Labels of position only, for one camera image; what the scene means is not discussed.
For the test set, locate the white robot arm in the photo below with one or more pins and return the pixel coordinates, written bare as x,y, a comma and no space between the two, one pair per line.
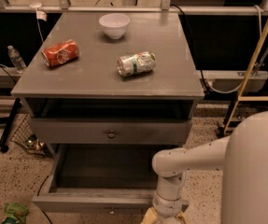
243,159

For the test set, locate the grey drawer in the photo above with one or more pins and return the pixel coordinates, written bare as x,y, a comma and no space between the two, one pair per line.
100,179
80,131

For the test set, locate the crushed green white soda can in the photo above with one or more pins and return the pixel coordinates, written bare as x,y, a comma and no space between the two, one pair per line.
141,62

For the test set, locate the crushed red soda can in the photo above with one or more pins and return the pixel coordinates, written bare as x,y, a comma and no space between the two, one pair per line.
60,53

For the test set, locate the wire mesh basket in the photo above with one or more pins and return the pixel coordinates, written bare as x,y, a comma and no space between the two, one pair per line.
27,140

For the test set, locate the black stand leg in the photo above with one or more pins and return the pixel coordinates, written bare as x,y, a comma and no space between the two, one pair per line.
8,121

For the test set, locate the yellow wooden ladder frame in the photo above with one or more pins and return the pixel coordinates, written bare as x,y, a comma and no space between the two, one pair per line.
240,97

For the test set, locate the green snack bag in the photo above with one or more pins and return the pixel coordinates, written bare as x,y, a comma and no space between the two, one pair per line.
15,213

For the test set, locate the clear plastic water bottle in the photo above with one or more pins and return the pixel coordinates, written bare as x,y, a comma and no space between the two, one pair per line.
16,59

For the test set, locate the white ceramic bowl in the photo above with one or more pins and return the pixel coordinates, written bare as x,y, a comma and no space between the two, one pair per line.
114,25

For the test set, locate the white lamp with cord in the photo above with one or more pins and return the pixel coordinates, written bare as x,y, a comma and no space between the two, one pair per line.
40,15

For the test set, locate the grey drawer cabinet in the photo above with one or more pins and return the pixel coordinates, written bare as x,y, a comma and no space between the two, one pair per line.
91,88

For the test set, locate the yellow foam padded gripper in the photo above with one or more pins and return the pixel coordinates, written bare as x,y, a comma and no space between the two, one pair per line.
167,209

